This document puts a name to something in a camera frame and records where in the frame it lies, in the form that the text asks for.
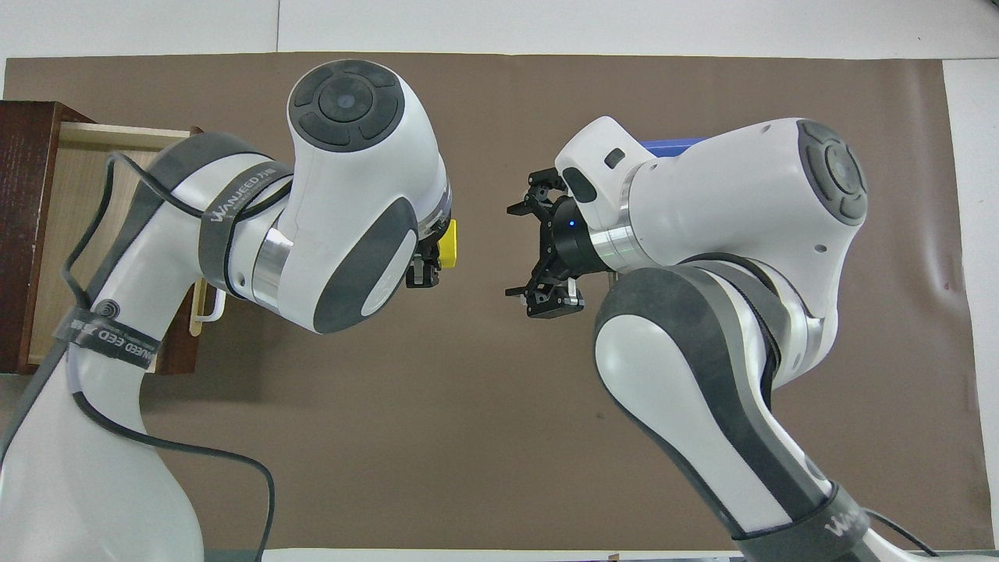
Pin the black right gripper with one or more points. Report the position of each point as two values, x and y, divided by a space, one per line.
570 242

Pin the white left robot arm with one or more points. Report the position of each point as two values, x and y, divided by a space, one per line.
351 203

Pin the brown table mat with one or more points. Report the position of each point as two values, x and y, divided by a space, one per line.
484 421

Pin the dark wooden drawer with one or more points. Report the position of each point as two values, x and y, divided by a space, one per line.
74 203

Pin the yellow cube block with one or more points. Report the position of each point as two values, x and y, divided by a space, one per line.
448 243

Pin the blue plastic tray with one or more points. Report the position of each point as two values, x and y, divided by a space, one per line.
671 144

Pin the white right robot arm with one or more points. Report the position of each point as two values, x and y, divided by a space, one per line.
741 218

